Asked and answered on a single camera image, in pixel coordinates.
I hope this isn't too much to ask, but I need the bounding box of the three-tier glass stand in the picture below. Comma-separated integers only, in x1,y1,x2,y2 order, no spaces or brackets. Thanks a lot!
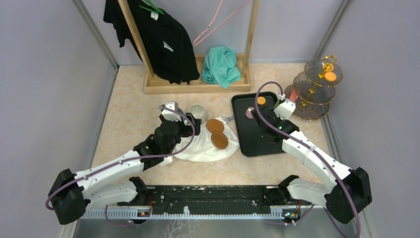
285,55,344,120

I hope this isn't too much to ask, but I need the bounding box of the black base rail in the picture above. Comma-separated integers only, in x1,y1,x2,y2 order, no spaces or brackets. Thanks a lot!
116,184,313,218

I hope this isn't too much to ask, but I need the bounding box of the black baking tray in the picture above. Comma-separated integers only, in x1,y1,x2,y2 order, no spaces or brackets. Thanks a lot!
231,92,299,157

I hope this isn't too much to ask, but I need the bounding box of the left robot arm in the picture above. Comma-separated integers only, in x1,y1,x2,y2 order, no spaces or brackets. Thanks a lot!
45,113,202,225

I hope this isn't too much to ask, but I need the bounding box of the black t-shirt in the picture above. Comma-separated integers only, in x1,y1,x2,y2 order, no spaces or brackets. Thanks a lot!
103,0,201,85

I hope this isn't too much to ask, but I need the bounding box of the teal cloth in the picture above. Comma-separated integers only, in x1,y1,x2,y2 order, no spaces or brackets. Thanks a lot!
201,46,241,89

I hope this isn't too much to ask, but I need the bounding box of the pink cupcake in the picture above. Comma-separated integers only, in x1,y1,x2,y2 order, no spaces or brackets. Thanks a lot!
245,107,255,119

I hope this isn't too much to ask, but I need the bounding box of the wooden clothes rack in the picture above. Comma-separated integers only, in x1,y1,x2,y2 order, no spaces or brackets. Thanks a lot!
118,0,260,94

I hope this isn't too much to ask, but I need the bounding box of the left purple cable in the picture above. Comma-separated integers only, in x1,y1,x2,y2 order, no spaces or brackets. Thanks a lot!
45,105,197,229

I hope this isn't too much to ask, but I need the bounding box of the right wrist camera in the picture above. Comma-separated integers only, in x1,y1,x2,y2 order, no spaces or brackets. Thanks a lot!
273,98,296,120

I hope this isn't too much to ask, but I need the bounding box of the upper wooden coaster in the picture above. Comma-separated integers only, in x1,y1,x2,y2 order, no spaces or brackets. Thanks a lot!
206,119,224,133

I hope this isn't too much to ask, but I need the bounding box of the lower wooden coaster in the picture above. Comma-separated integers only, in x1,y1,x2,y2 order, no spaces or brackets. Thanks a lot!
211,132,229,149

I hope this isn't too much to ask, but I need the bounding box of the orange macaron on stand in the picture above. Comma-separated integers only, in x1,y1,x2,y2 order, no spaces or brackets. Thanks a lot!
324,72,337,82

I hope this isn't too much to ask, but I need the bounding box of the red cake slice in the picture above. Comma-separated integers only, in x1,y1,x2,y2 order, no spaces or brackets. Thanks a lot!
289,89,298,102

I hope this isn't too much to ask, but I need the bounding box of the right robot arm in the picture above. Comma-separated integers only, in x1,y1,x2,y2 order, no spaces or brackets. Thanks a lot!
251,108,372,224

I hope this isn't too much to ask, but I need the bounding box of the orange biscuit on tray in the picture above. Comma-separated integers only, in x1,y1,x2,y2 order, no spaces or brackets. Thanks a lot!
257,96,266,106

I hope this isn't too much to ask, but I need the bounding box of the white towel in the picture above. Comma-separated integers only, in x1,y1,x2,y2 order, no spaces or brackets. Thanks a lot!
159,117,240,166

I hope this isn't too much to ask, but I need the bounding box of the green hanger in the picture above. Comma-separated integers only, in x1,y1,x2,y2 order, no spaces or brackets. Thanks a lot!
138,0,164,14

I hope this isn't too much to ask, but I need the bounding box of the grey-blue ceramic mug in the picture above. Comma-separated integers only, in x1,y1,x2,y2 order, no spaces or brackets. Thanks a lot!
175,102,183,113

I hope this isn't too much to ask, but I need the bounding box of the purple cable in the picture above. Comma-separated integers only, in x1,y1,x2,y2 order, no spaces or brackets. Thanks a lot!
45,105,197,229
254,81,362,238

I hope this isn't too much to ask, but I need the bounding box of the white speckled mug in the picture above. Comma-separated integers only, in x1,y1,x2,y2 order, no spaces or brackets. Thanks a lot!
188,104,209,124

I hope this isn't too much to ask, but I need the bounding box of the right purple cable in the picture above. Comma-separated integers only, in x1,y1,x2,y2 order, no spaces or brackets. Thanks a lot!
254,81,362,238

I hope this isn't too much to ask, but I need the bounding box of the wooden coaster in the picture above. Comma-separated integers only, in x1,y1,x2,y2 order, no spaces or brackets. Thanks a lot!
206,119,224,133
211,132,229,149

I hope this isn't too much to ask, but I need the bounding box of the pink hanger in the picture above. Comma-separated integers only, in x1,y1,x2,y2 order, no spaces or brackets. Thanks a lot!
193,0,252,47

